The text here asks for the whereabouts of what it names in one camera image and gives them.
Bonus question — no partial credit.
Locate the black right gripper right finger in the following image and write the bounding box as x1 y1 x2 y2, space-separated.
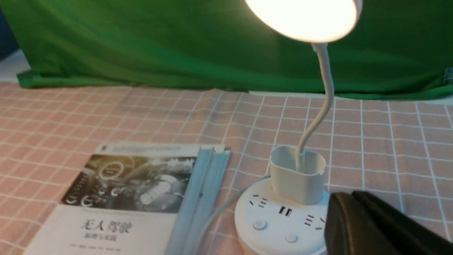
351 191 453 255

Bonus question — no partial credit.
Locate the green backdrop cloth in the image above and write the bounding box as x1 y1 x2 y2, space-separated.
1 0 452 100

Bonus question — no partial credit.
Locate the white desk lamp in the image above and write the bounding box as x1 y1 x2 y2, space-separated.
234 0 363 255

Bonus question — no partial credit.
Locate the pink checkered tablecloth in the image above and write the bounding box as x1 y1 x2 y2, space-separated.
0 82 453 255

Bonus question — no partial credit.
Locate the white self-driving textbook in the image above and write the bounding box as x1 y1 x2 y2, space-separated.
24 142 227 255

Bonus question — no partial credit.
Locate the white lamp power cable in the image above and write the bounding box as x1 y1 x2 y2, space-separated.
193 175 272 255

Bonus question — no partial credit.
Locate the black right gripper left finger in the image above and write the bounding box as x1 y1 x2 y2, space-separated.
324 193 393 255

